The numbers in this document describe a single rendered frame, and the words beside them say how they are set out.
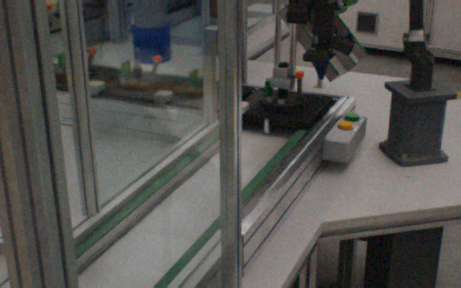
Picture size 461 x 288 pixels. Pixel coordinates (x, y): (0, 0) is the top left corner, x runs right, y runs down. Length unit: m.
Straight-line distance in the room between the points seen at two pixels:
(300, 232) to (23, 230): 0.95
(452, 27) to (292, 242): 4.58
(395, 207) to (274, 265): 0.40
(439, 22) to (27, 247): 5.44
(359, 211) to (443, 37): 4.41
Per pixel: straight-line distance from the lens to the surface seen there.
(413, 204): 1.71
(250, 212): 1.42
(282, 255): 1.46
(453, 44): 5.96
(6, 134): 0.64
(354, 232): 1.67
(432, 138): 1.91
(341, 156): 1.78
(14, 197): 0.66
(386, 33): 6.11
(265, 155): 1.78
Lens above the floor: 1.64
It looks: 23 degrees down
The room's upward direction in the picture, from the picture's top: straight up
